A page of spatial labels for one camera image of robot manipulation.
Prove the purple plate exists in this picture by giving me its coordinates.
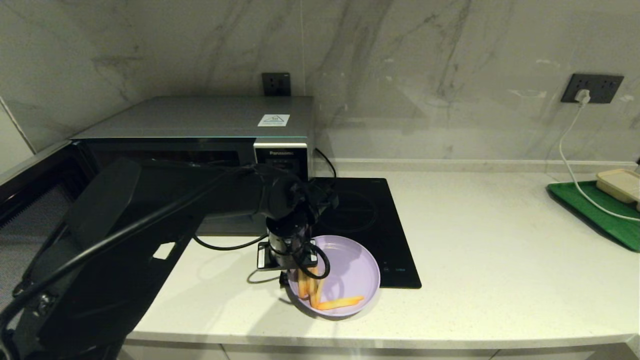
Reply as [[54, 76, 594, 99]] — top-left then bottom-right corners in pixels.
[[287, 235, 382, 318]]

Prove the black glass microwave door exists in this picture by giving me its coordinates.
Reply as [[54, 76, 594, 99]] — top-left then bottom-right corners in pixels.
[[0, 140, 98, 321]]

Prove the silver Panasonic microwave oven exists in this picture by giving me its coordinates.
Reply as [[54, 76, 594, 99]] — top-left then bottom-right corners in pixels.
[[70, 95, 316, 236]]

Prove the black induction cooktop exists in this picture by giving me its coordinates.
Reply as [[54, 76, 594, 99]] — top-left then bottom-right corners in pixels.
[[279, 177, 423, 290]]

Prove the beige cabinet door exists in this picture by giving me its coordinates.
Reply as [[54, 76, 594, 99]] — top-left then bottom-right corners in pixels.
[[222, 345, 493, 360], [120, 342, 223, 360], [492, 344, 640, 360]]

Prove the white warning sticker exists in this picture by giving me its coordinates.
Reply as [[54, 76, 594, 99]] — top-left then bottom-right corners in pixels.
[[257, 113, 291, 127]]

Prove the green tray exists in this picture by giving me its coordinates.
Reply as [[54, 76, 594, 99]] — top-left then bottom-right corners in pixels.
[[546, 180, 640, 252]]

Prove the beige lidded container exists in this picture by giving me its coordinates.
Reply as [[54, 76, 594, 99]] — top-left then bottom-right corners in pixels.
[[596, 168, 640, 204]]

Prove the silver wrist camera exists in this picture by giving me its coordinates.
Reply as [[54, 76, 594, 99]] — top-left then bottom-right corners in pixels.
[[257, 241, 282, 272]]

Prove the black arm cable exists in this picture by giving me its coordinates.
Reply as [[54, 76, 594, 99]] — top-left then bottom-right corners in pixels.
[[0, 165, 331, 331]]

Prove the black power cord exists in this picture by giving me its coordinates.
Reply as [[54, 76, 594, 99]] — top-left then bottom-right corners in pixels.
[[313, 147, 337, 176]]

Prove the small black wall socket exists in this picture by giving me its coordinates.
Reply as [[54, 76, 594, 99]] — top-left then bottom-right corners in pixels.
[[261, 72, 292, 97]]

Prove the white power cable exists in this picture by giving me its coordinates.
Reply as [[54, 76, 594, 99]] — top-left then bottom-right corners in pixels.
[[558, 100, 640, 222]]

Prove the wide black wall socket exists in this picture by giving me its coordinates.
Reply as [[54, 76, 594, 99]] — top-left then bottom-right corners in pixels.
[[561, 73, 626, 105]]

